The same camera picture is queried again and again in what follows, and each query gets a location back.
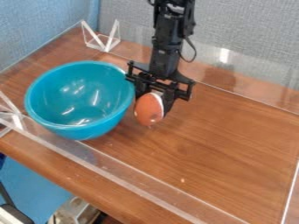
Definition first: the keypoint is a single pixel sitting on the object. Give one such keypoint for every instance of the clear acrylic barrier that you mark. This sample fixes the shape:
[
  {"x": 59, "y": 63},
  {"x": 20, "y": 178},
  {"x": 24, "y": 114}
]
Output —
[
  {"x": 258, "y": 79},
  {"x": 114, "y": 186}
]

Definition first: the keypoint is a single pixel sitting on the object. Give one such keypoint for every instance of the grey black object bottom left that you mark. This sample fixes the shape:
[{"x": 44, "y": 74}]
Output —
[{"x": 10, "y": 214}]

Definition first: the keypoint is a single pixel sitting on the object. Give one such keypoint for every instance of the white box under table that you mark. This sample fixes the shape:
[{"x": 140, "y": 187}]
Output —
[{"x": 76, "y": 211}]

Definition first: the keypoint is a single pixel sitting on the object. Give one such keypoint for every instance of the brown and white toy mushroom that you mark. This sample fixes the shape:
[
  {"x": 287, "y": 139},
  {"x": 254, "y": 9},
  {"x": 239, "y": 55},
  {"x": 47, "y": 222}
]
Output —
[{"x": 150, "y": 109}]

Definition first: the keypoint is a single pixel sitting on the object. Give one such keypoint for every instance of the blue plastic bowl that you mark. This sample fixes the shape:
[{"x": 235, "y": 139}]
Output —
[{"x": 79, "y": 99}]

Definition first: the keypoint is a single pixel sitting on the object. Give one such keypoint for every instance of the clear acrylic front barrier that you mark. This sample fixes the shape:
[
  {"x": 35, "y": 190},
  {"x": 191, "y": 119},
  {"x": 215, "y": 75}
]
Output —
[{"x": 114, "y": 186}]

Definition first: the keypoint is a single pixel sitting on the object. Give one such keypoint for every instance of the clear acrylic corner bracket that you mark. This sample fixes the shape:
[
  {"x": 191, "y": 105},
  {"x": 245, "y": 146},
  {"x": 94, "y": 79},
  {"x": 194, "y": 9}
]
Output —
[{"x": 99, "y": 41}]

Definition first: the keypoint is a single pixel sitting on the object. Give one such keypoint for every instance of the clear acrylic back barrier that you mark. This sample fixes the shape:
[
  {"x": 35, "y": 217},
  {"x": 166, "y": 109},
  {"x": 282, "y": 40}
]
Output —
[{"x": 258, "y": 79}]

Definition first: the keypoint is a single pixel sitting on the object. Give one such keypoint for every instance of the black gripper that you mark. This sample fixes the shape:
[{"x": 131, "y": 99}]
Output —
[{"x": 176, "y": 86}]

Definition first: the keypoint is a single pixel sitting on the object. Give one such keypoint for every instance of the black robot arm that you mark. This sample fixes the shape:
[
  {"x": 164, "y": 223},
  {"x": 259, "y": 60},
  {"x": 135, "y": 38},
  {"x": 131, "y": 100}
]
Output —
[{"x": 174, "y": 24}]

